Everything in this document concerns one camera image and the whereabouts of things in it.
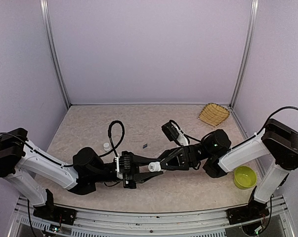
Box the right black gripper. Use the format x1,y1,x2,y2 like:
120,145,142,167
152,142,212,171

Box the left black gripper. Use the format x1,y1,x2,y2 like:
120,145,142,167
91,151,163,190

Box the white pill bottle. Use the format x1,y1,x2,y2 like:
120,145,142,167
103,142,111,152
148,161,162,172

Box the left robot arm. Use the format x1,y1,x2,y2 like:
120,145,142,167
0,128,163,220

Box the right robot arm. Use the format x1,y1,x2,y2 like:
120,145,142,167
148,118,298,219

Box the woven bamboo tray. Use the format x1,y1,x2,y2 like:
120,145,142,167
198,103,230,127

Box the lime green bowl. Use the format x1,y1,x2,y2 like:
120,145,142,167
234,166,257,190

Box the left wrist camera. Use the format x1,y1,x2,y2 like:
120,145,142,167
114,151,133,180

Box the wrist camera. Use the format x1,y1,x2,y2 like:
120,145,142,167
114,151,133,180
161,119,190,147

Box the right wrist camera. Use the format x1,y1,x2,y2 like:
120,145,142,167
161,119,190,147

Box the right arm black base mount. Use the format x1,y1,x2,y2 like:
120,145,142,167
226,198,270,225

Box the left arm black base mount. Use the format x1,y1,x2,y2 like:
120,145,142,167
33,197,77,226

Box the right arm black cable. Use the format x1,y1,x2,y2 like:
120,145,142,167
170,106,298,158

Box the front aluminium rail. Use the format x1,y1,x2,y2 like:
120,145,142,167
5,196,298,237

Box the right aluminium frame post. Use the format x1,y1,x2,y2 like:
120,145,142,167
229,0,259,110

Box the aluminium frame post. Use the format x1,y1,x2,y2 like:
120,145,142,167
40,0,72,110
229,0,259,110

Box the left aluminium frame post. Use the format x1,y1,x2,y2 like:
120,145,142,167
40,0,72,110

